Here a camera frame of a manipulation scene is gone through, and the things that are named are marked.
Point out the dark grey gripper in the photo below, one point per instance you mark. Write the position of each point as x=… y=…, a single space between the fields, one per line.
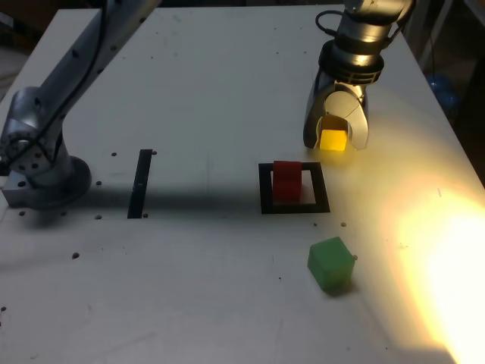
x=352 y=77

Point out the yellow cube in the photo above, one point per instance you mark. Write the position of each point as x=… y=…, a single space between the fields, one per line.
x=333 y=141

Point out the red cube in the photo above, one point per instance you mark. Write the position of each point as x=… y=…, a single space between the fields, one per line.
x=287 y=182

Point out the green cube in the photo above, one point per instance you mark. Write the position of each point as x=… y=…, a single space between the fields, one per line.
x=330 y=265

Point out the black tape square outline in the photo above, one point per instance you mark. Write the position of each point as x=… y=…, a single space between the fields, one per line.
x=322 y=189

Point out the blue round object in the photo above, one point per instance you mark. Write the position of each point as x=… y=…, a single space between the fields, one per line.
x=439 y=85

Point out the black tape strip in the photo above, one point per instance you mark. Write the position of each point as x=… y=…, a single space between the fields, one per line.
x=139 y=182

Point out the white metal frame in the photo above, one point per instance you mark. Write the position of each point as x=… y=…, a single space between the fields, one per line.
x=436 y=34

